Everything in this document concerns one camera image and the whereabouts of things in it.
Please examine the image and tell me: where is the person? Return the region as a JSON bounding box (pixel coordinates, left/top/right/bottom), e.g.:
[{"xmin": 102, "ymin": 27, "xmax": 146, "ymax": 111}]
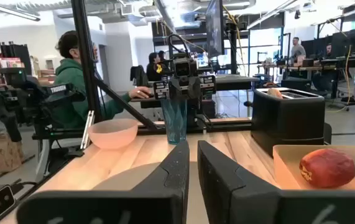
[
  {"xmin": 290, "ymin": 36, "xmax": 307, "ymax": 63},
  {"xmin": 324, "ymin": 42, "xmax": 334, "ymax": 58},
  {"xmin": 51, "ymin": 30, "xmax": 133, "ymax": 130},
  {"xmin": 145, "ymin": 51, "xmax": 165, "ymax": 82}
]

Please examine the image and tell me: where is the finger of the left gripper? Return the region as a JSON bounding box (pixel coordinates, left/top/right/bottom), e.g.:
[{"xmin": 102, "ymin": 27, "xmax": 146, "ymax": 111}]
[
  {"xmin": 168, "ymin": 81, "xmax": 186, "ymax": 100},
  {"xmin": 185, "ymin": 81, "xmax": 201, "ymax": 100}
]

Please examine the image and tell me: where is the orange cutting board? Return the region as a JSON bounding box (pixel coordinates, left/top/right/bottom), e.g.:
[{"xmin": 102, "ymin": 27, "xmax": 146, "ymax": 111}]
[{"xmin": 272, "ymin": 144, "xmax": 355, "ymax": 191}]

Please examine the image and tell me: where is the black two-slot toaster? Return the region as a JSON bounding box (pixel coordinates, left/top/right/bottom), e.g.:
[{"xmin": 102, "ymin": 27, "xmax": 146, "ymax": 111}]
[{"xmin": 251, "ymin": 86, "xmax": 333, "ymax": 156}]

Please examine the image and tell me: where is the tan round placemat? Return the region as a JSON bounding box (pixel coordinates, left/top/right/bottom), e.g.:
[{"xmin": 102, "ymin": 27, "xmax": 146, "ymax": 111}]
[{"xmin": 92, "ymin": 161, "xmax": 200, "ymax": 191}]

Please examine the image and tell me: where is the beige woven bag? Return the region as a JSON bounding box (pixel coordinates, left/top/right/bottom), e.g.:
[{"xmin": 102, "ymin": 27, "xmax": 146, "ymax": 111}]
[{"xmin": 0, "ymin": 131, "xmax": 24, "ymax": 174}]

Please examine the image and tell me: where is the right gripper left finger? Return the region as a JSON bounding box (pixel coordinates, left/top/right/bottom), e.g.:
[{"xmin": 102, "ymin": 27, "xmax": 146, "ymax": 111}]
[{"xmin": 16, "ymin": 140, "xmax": 191, "ymax": 224}]

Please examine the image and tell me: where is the small pink plate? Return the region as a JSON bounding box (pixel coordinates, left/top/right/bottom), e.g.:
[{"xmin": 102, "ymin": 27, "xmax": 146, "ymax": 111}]
[{"xmin": 87, "ymin": 118, "xmax": 139, "ymax": 150}]

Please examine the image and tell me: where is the long desk with monitors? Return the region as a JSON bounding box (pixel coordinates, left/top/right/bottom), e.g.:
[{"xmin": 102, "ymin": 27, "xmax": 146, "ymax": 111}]
[{"xmin": 257, "ymin": 26, "xmax": 355, "ymax": 110}]

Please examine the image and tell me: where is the black aluminium frame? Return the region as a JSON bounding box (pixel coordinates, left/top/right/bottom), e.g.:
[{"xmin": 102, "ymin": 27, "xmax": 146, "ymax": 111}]
[{"xmin": 32, "ymin": 0, "xmax": 253, "ymax": 141}]

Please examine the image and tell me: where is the toasted bread slice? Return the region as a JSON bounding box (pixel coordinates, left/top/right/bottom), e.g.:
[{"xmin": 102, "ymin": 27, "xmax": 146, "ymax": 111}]
[{"xmin": 266, "ymin": 87, "xmax": 284, "ymax": 100}]

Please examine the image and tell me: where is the silver corner bracket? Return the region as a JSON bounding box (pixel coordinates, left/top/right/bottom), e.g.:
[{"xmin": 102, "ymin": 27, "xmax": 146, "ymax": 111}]
[{"xmin": 80, "ymin": 110, "xmax": 96, "ymax": 151}]

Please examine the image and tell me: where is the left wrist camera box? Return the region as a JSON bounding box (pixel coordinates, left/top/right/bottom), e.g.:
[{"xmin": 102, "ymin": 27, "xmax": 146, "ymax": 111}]
[{"xmin": 171, "ymin": 52, "xmax": 198, "ymax": 77}]

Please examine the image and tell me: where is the black hanging monitor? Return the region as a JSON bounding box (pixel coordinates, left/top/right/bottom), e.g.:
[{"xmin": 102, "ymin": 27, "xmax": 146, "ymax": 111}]
[{"xmin": 205, "ymin": 0, "xmax": 226, "ymax": 58}]

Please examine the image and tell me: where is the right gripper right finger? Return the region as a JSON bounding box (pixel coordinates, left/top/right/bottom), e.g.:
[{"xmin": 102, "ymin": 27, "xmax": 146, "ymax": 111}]
[{"xmin": 197, "ymin": 139, "xmax": 355, "ymax": 224}]

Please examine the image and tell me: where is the person's hand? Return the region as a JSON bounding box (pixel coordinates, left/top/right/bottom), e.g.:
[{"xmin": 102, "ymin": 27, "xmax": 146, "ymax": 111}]
[{"xmin": 128, "ymin": 86, "xmax": 152, "ymax": 100}]

